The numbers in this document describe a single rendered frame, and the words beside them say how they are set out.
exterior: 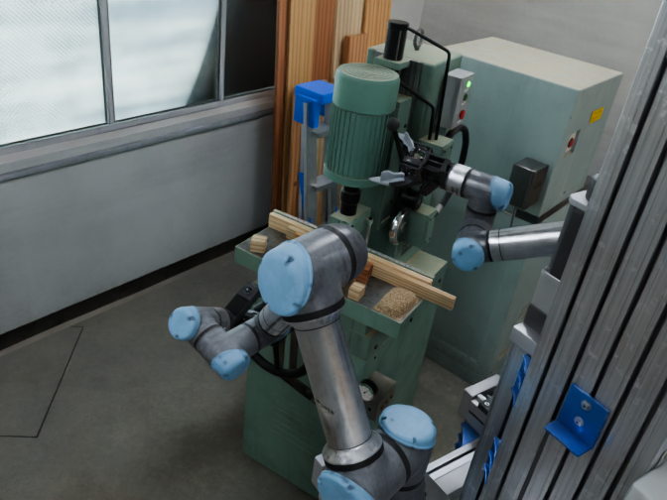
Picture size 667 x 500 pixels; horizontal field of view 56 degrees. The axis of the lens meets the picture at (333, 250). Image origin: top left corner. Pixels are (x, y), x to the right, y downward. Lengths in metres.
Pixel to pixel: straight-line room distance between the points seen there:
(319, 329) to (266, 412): 1.26
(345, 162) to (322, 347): 0.78
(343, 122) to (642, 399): 1.04
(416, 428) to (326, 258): 0.41
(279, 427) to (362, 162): 1.04
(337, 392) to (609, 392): 0.45
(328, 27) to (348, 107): 1.77
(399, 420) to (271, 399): 1.04
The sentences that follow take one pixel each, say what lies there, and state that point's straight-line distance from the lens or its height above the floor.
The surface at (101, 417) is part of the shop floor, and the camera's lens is 2.75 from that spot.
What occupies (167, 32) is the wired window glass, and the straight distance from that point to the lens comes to 3.03.
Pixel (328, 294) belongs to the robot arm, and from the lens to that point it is 1.08.
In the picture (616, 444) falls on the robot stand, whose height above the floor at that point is 1.23.
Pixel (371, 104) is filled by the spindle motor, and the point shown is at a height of 1.44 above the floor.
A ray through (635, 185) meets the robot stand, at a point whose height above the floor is 1.63.
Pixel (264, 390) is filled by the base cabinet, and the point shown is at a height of 0.38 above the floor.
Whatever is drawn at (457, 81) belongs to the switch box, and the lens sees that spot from 1.96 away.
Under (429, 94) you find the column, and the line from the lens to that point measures 1.91.
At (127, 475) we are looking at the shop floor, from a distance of 2.55.
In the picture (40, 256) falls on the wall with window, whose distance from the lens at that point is 2.96.
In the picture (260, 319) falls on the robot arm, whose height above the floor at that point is 1.08.
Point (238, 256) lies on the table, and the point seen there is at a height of 0.87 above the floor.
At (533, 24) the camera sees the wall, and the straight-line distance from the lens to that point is 4.03.
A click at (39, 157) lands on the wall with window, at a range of 2.77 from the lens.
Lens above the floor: 1.97
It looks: 31 degrees down
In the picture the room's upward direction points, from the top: 8 degrees clockwise
